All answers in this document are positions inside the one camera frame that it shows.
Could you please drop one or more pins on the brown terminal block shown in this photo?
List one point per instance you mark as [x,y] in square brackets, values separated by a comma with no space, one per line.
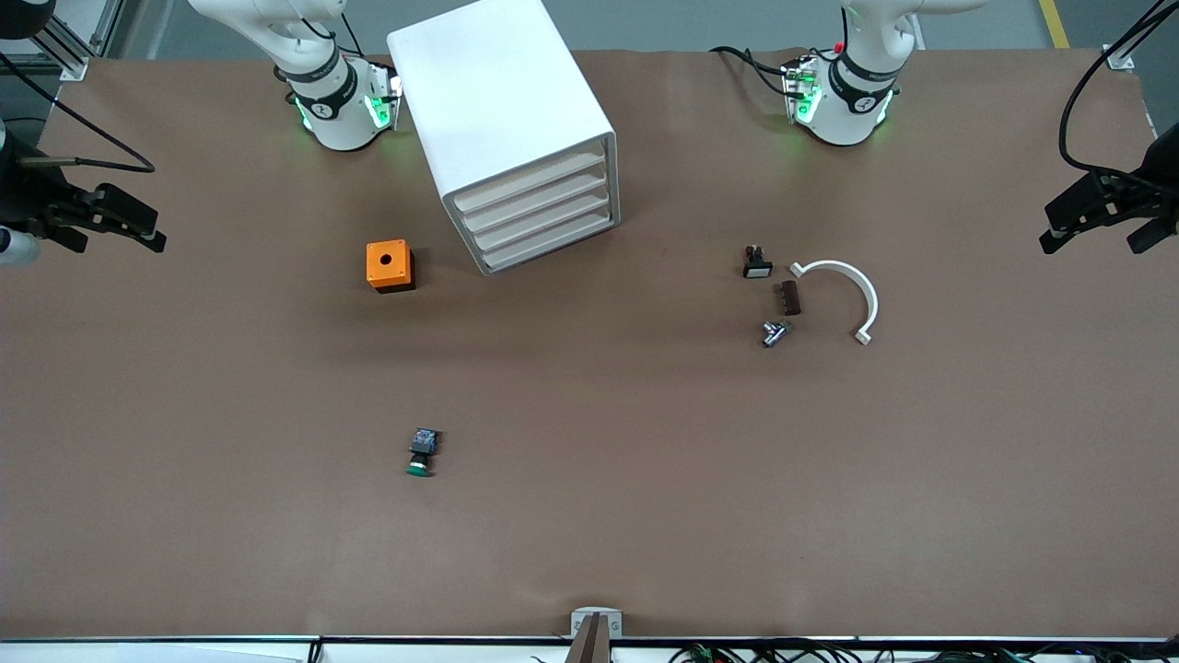
[787,298]

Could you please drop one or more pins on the aluminium frame profile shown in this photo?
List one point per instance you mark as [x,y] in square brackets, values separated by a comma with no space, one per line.
[69,60]
[1119,57]

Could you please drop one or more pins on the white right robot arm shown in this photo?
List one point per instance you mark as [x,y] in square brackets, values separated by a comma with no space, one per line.
[336,120]

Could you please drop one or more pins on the silver metal fitting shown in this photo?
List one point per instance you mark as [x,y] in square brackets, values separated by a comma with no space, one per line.
[775,333]

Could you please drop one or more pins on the brown vertical post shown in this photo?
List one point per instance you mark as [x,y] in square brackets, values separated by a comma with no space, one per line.
[591,645]

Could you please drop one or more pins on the grey metal bracket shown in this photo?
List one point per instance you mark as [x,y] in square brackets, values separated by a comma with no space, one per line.
[578,619]

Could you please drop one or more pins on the brown table cover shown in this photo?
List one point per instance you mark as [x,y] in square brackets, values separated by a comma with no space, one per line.
[589,479]

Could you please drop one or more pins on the black white-capped push button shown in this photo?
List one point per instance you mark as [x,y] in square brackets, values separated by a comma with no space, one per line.
[757,267]

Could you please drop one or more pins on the green push button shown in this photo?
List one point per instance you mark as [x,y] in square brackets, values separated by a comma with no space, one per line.
[423,451]

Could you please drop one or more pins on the white semicircular clamp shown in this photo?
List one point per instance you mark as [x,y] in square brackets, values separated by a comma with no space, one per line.
[834,265]

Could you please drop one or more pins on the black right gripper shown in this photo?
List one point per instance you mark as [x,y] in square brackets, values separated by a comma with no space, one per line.
[26,195]

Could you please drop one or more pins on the white table edge rail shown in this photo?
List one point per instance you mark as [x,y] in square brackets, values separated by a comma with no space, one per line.
[184,652]

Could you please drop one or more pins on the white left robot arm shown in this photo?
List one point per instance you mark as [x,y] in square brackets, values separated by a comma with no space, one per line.
[852,110]

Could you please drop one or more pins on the orange button box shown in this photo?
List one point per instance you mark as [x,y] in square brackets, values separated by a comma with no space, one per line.
[387,262]

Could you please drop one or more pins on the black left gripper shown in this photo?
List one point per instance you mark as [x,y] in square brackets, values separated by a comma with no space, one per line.
[1162,177]

